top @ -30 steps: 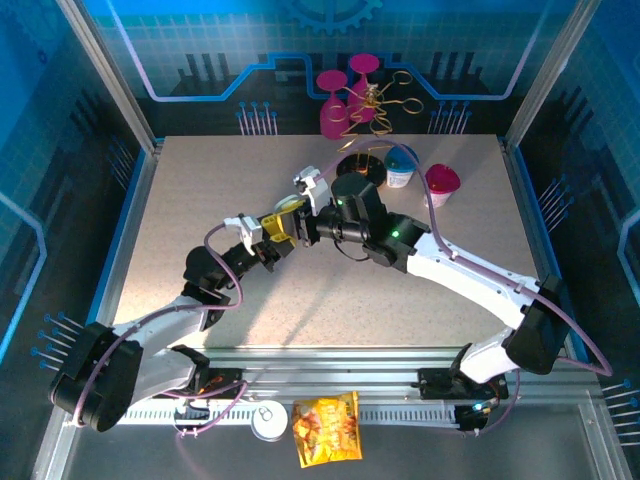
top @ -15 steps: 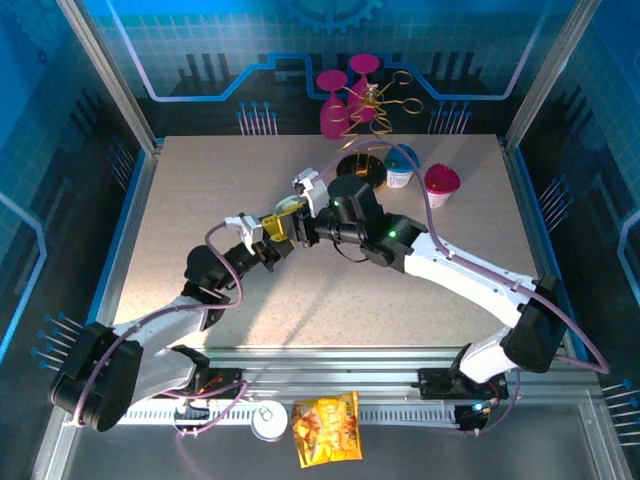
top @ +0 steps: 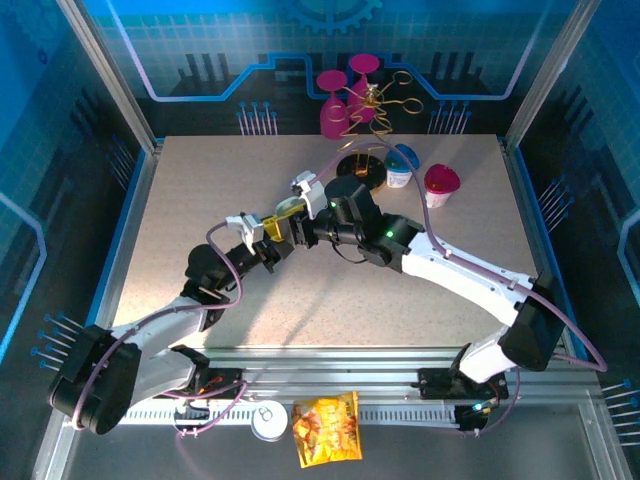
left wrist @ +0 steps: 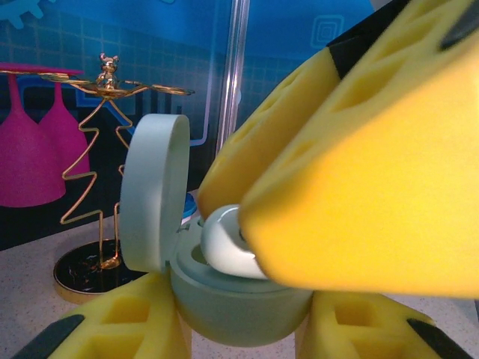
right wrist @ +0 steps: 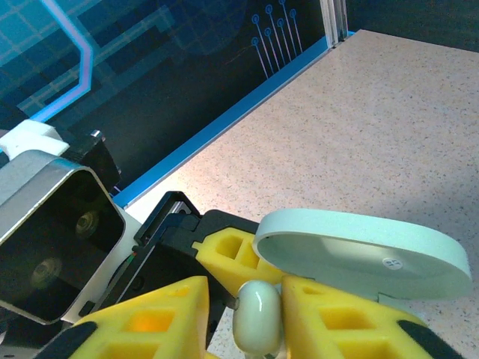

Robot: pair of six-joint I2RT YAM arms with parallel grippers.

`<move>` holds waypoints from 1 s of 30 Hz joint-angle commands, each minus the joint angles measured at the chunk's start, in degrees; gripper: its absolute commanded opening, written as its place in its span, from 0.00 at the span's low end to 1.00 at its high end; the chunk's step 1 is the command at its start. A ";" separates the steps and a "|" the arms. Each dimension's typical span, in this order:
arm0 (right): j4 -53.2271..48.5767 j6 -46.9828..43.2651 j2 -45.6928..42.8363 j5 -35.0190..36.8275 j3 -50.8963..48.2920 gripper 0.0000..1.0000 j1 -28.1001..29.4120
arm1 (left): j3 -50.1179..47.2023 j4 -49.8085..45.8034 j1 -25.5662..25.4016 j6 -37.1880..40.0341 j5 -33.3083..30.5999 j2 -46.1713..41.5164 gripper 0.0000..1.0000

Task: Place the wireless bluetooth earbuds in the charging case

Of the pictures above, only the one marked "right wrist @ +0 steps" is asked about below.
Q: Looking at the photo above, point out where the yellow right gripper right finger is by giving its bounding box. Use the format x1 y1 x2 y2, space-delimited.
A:
280 275 465 359

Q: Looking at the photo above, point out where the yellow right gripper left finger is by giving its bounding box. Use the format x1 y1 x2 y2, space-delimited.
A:
37 275 211 359

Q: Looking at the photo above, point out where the pastel earbud charging case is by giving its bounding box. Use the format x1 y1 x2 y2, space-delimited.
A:
252 208 474 304

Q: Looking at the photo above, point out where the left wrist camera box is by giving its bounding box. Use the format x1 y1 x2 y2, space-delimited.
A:
0 119 141 325

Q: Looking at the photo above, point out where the aluminium frame post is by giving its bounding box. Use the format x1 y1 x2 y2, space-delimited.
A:
320 0 356 49

